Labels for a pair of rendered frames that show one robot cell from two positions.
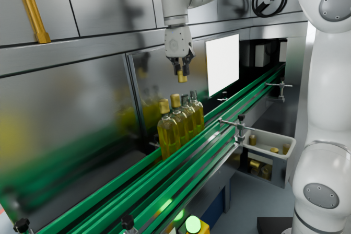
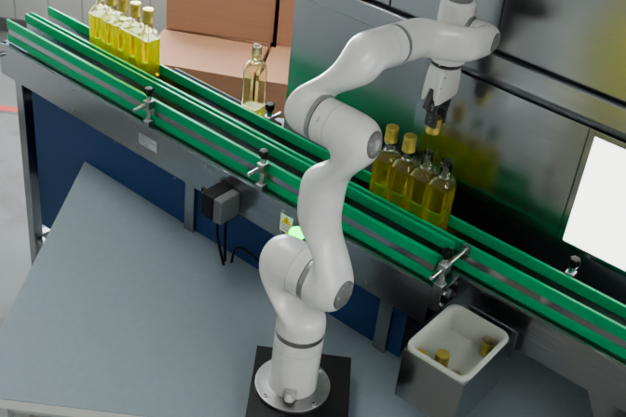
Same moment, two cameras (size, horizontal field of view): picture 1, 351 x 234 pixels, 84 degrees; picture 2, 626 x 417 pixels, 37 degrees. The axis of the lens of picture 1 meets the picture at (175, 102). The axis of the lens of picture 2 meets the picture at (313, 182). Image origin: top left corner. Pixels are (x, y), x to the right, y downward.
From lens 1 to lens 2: 2.27 m
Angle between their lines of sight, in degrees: 72
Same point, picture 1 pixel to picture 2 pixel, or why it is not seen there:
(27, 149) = (314, 66)
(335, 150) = (305, 253)
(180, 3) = not seen: hidden behind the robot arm
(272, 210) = (376, 402)
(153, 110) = (428, 143)
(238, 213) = (372, 359)
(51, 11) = not seen: outside the picture
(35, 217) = not seen: hidden behind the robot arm
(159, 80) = (453, 114)
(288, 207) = not seen: outside the picture
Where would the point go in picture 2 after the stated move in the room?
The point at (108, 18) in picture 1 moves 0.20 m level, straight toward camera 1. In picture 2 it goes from (427, 4) to (354, 7)
